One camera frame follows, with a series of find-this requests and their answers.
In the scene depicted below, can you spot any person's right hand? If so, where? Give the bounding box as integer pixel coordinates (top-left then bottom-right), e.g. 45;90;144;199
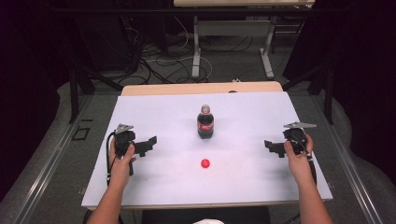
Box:
283;133;315;185

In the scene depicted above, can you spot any dark curtain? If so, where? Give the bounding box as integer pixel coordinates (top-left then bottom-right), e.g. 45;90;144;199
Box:
0;0;76;200
284;0;396;188

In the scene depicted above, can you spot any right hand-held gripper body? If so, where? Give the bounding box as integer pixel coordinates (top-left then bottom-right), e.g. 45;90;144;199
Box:
282;121;318;156

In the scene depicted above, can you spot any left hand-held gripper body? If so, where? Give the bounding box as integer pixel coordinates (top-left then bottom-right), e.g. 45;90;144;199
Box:
113;123;137;157

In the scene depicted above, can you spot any cola bottle red label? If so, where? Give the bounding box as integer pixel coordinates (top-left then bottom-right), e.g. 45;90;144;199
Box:
196;104;216;140

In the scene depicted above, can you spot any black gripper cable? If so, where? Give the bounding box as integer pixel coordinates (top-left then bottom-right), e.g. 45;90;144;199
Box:
105;132;118;189
305;151;318;186

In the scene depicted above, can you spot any black cabinet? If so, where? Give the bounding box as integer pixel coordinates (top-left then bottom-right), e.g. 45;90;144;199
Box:
73;13;143;73

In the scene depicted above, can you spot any black metal stand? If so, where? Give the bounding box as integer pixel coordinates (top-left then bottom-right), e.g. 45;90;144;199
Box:
68;60;125;124
281;60;336;126

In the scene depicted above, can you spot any white floor cable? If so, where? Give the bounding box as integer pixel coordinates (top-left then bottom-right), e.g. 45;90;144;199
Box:
145;15;214;83

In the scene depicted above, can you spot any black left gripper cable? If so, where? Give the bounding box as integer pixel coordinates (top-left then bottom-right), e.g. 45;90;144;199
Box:
105;132;118;189

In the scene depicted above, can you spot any person's left hand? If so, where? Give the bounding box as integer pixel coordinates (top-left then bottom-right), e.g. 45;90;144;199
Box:
108;143;137;189

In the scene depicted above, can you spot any wooden table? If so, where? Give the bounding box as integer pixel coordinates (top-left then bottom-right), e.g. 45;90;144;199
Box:
87;80;285;211

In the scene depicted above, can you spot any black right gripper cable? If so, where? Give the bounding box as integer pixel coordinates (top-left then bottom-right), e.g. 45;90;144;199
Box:
305;151;318;186

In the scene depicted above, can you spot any white-legged desk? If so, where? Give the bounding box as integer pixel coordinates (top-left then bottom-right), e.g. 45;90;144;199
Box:
173;0;316;80

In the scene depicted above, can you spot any person's white clothing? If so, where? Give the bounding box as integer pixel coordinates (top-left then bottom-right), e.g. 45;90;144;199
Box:
192;218;225;224

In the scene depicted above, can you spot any metal floor rail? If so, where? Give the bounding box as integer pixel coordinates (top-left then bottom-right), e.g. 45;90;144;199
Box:
11;92;94;224
309;92;385;224

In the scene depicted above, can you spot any tangle of black floor cables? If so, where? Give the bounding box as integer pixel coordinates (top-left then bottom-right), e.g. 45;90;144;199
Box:
118;18;254;86

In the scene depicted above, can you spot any white table mat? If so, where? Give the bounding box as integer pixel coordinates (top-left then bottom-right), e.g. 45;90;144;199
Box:
80;91;333;209

